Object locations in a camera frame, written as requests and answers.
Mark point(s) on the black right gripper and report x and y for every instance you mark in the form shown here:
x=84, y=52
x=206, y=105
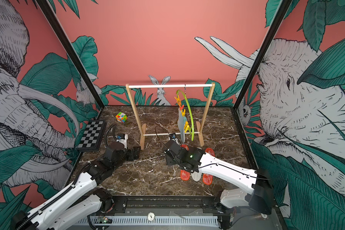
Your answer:
x=168, y=161

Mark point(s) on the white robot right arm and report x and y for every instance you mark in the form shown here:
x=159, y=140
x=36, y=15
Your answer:
x=254, y=187

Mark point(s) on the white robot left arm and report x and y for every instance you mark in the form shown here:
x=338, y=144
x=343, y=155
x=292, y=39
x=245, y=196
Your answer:
x=81, y=197

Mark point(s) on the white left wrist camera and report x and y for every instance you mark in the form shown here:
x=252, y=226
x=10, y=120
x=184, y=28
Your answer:
x=122, y=138

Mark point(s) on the wooden hanger rack frame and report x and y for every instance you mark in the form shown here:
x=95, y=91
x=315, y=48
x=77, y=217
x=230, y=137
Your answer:
x=197, y=125

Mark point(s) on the white perforated rail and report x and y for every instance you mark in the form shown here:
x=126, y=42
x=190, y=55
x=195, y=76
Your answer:
x=205, y=221

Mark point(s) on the green clip hanger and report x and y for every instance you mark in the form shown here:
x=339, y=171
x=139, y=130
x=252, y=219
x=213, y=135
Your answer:
x=183, y=104

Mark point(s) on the colourful puzzle cube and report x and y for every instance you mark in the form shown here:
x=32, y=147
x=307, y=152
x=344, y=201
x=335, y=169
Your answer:
x=121, y=117

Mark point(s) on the red orange-edged insole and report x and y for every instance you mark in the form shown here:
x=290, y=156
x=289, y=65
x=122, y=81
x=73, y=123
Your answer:
x=207, y=178
x=184, y=175

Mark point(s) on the grey textured insole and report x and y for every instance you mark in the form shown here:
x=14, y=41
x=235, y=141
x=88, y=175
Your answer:
x=196, y=176

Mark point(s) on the black white checkerboard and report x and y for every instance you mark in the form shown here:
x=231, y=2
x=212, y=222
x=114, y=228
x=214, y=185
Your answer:
x=92, y=136

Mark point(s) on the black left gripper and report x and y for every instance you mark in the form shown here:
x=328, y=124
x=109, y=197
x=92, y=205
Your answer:
x=137, y=153

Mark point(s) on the white smooth insole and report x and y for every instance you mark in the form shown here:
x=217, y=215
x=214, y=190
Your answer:
x=181, y=124

